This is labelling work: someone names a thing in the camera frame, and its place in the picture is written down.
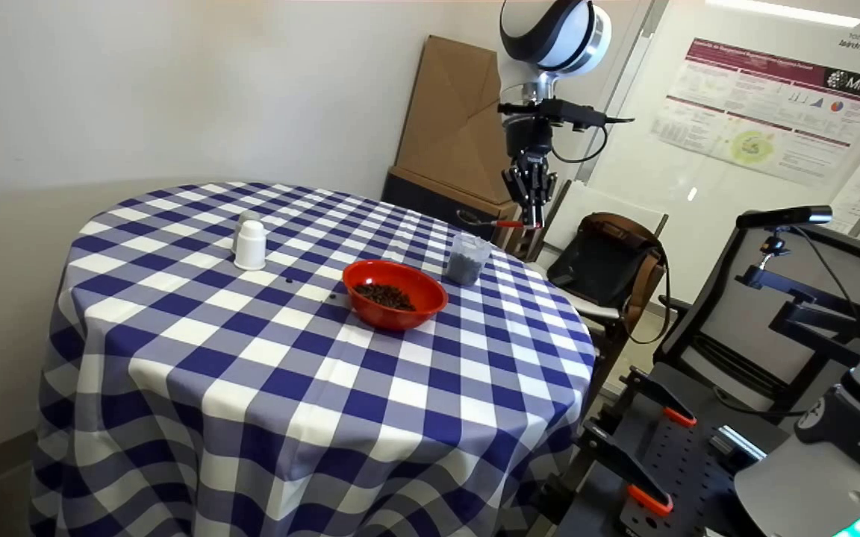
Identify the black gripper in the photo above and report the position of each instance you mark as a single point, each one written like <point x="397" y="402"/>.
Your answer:
<point x="531" y="142"/>

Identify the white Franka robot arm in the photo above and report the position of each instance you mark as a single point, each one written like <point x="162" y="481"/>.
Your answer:
<point x="830" y="466"/>

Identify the red plastic bowl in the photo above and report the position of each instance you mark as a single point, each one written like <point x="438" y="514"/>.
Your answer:
<point x="389" y="317"/>

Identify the white panel board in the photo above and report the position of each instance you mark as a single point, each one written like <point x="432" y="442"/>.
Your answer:
<point x="589" y="204"/>

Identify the black bag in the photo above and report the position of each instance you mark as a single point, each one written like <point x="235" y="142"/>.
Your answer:
<point x="595" y="274"/>

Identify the dark coffee beans pile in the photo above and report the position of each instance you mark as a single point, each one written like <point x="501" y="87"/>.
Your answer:
<point x="468" y="269"/>
<point x="386" y="296"/>

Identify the brown wooden chair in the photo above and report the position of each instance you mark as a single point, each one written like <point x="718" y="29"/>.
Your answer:
<point x="640" y="241"/>

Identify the black mesh office chair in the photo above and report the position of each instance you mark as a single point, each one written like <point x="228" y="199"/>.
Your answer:
<point x="718" y="339"/>

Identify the orange black bar clamp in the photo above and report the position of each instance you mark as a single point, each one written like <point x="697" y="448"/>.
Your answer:
<point x="649" y="500"/>
<point x="686" y="420"/>

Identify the small white plastic bottle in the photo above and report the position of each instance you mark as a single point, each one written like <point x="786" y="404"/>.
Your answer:
<point x="252" y="245"/>

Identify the black perforated mounting board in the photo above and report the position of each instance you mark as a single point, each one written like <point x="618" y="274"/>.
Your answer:
<point x="689" y="466"/>

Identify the dark grey base platform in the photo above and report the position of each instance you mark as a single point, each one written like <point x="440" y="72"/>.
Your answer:
<point x="574" y="511"/>

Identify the blue white checkered tablecloth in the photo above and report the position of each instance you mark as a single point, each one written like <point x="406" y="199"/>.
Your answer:
<point x="252" y="399"/>

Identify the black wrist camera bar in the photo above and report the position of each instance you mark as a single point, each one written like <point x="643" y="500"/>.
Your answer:
<point x="570" y="111"/>

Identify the scientific wall poster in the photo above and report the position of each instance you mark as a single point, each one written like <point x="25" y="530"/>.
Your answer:
<point x="770" y="108"/>

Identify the black stereo camera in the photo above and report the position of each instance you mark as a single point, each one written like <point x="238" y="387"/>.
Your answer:
<point x="783" y="216"/>

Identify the blue articulated camera mount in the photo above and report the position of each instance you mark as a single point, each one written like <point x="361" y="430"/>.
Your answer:
<point x="779" y="283"/>

